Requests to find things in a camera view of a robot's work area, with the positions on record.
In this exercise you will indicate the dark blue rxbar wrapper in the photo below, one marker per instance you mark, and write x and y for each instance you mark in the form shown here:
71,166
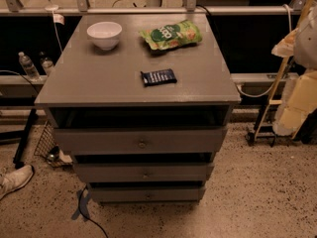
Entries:
159,77

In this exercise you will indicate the grey drawer cabinet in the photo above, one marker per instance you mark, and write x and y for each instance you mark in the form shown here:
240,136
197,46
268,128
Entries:
131,142

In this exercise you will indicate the green snack bag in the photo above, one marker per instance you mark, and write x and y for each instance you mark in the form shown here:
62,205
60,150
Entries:
173,36

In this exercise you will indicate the white bowl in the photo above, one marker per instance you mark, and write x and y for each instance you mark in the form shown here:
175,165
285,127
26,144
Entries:
105,35

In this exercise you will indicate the clear water bottle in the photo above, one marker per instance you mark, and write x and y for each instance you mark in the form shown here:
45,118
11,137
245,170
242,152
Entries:
29,67
46,63

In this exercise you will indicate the yellow foam padding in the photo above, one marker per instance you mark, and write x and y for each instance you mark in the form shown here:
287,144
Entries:
299,99

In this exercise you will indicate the black stand leg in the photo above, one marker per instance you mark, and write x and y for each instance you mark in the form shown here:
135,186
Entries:
17,161

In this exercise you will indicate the white sneaker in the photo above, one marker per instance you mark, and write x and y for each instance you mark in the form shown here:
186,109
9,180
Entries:
15,180

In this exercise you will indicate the wooden ladder frame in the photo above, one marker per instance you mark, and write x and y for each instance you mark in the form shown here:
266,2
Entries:
260,127

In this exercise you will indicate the black wire basket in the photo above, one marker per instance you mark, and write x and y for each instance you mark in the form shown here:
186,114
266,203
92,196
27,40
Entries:
49,150

